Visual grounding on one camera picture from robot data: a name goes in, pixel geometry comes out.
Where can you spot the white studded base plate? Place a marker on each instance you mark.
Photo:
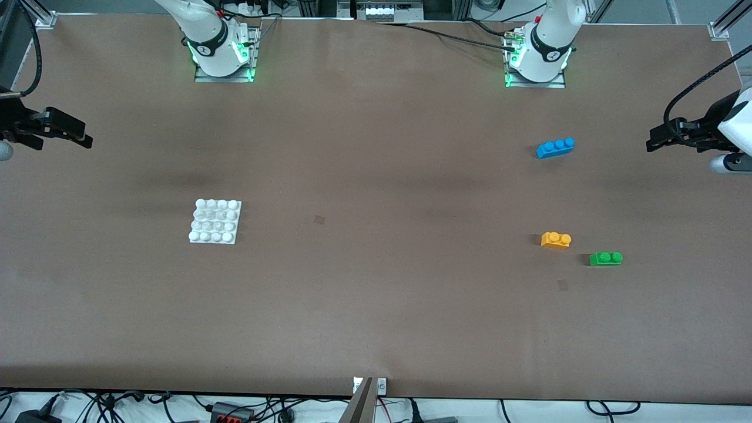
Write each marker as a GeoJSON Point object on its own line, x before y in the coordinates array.
{"type": "Point", "coordinates": [215, 223]}

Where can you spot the white metal edge bracket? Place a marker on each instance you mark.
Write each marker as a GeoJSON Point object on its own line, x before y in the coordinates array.
{"type": "Point", "coordinates": [382, 386]}

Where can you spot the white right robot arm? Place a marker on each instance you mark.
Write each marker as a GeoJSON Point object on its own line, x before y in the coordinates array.
{"type": "Point", "coordinates": [205, 35]}

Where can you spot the black power adapter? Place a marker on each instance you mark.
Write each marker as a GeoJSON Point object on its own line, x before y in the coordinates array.
{"type": "Point", "coordinates": [35, 418]}

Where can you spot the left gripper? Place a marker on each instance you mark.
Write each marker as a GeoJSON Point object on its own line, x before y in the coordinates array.
{"type": "Point", "coordinates": [707, 128]}

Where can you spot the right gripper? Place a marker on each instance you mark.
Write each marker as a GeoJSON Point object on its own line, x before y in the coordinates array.
{"type": "Point", "coordinates": [13, 123]}

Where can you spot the black plug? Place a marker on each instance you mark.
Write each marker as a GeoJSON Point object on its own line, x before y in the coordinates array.
{"type": "Point", "coordinates": [414, 411]}

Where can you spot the yellow two-stud block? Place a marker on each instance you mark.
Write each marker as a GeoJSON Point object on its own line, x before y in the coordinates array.
{"type": "Point", "coordinates": [552, 241]}

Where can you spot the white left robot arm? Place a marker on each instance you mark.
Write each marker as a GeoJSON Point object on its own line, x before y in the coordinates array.
{"type": "Point", "coordinates": [546, 41]}

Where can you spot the grey camera stand post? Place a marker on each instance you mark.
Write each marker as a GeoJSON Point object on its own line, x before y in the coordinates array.
{"type": "Point", "coordinates": [359, 408]}

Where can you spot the aluminium frame profile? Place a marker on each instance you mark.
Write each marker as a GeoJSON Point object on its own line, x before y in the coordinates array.
{"type": "Point", "coordinates": [36, 7]}
{"type": "Point", "coordinates": [737, 12]}

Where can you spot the orange black connector box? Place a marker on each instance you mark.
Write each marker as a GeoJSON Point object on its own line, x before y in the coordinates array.
{"type": "Point", "coordinates": [232, 416]}

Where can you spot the metal table corner bracket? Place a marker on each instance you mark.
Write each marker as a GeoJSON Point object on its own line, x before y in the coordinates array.
{"type": "Point", "coordinates": [719, 32]}
{"type": "Point", "coordinates": [47, 21]}

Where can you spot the white power strip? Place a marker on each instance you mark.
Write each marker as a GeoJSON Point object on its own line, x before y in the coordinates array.
{"type": "Point", "coordinates": [388, 12]}

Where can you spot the green two-stud block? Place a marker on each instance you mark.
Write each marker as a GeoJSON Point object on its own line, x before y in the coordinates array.
{"type": "Point", "coordinates": [605, 259]}

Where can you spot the blue three-stud block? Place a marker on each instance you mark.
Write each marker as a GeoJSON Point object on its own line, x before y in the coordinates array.
{"type": "Point", "coordinates": [552, 150]}

